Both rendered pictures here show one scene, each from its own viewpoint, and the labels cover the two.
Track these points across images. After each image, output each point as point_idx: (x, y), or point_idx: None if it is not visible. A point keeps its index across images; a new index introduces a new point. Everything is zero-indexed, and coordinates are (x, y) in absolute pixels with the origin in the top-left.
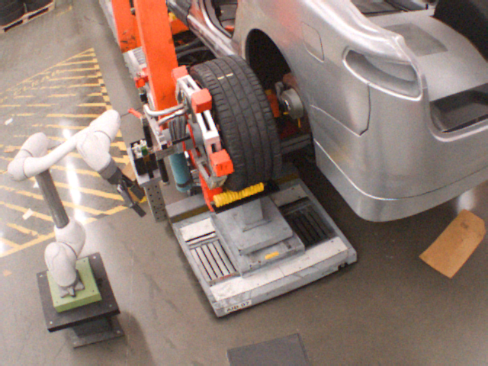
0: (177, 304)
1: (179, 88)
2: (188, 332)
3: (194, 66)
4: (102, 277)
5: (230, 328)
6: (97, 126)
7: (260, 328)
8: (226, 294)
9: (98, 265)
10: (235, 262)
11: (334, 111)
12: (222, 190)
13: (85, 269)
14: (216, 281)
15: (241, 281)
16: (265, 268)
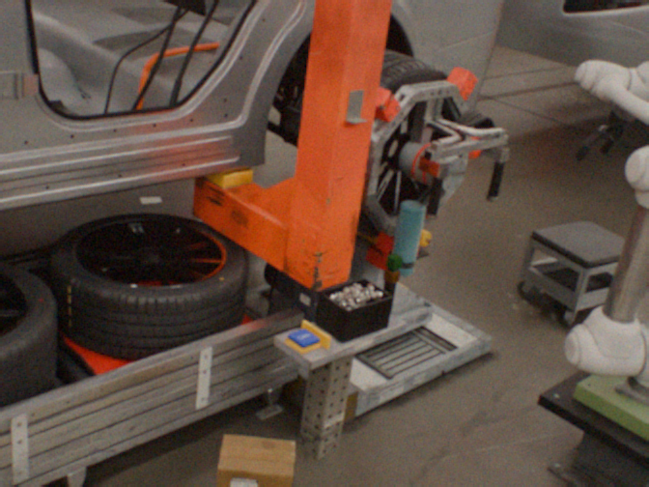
0: (493, 390)
1: (411, 107)
2: (532, 373)
3: (400, 70)
4: (581, 376)
5: (497, 343)
6: (621, 68)
7: (482, 324)
8: (463, 333)
9: (566, 386)
10: (422, 313)
11: (466, 32)
12: None
13: (602, 379)
14: (446, 343)
15: (434, 325)
16: None
